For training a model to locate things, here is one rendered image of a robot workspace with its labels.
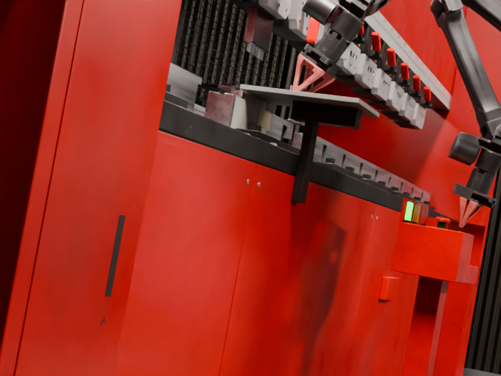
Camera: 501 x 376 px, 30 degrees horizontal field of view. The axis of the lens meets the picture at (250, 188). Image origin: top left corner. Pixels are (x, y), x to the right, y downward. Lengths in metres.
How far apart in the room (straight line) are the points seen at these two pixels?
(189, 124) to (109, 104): 0.43
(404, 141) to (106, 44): 3.20
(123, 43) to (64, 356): 0.36
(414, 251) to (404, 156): 1.91
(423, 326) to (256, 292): 0.60
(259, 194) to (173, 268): 0.35
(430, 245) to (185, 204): 0.91
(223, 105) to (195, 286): 0.48
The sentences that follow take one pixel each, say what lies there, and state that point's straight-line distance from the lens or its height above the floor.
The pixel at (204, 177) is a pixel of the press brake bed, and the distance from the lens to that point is 1.57.
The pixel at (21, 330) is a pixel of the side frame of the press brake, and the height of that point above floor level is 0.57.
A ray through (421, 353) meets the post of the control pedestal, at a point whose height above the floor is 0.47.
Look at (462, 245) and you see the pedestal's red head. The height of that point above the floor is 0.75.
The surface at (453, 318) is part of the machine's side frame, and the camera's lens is 4.10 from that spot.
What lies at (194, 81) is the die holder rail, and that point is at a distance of 1.77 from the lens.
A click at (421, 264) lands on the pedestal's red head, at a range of 2.29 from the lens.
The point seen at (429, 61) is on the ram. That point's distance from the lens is 3.64.
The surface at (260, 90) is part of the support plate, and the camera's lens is 1.97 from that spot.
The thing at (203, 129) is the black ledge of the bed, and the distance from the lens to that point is 1.54.
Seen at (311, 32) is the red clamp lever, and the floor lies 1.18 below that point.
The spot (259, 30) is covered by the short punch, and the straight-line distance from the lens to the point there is 2.08.
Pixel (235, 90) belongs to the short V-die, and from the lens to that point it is 2.03.
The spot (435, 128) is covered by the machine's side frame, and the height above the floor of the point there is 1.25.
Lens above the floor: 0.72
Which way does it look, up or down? 2 degrees up
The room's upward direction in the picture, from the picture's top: 10 degrees clockwise
